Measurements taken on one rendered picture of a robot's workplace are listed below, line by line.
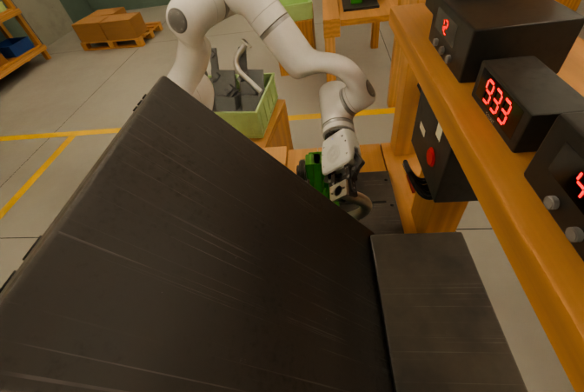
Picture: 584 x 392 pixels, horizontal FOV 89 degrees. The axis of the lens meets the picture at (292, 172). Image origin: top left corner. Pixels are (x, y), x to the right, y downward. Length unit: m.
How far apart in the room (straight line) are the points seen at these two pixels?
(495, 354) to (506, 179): 0.32
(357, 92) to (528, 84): 0.43
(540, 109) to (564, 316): 0.19
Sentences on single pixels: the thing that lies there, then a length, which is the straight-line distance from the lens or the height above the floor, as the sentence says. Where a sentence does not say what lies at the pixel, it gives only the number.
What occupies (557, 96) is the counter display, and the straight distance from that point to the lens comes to 0.41.
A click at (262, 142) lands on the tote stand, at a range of 1.62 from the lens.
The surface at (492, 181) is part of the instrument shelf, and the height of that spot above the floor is 1.54.
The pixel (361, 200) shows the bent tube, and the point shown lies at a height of 1.21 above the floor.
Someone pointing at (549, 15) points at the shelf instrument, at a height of 1.62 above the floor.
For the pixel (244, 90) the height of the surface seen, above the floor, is 0.93.
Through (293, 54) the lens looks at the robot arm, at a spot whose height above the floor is 1.47.
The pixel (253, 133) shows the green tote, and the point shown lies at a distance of 1.64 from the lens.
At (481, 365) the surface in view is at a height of 1.24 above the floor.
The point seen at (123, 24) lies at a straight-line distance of 6.20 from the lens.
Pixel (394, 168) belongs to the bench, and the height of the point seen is 0.88.
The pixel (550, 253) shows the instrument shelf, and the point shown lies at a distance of 0.33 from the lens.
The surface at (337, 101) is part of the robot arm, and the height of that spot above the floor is 1.35.
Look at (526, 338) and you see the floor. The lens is 2.07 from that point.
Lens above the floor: 1.78
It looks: 45 degrees down
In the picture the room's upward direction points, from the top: 10 degrees counter-clockwise
